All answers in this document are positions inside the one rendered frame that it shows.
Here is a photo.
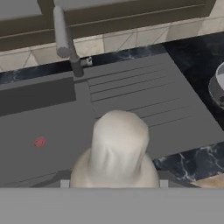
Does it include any grey sink with drainboard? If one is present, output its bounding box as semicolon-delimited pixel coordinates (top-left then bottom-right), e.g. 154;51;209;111
0;52;224;189

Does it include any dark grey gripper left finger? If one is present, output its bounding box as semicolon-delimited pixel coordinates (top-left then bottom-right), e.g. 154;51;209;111
38;170;74;189

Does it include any grey tap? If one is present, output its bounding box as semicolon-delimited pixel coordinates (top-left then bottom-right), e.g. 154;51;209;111
52;4;94;78

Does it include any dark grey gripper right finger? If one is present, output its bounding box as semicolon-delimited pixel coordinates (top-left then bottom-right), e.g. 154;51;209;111
156;170;193;189

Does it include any brown window frame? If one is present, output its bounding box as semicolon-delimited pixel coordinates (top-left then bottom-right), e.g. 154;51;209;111
0;0;218;53

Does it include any beige mushroom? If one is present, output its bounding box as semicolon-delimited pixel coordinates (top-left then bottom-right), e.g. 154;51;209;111
69;109;161;189

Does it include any silver pot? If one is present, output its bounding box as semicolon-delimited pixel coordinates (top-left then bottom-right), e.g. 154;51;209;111
207;61;224;110

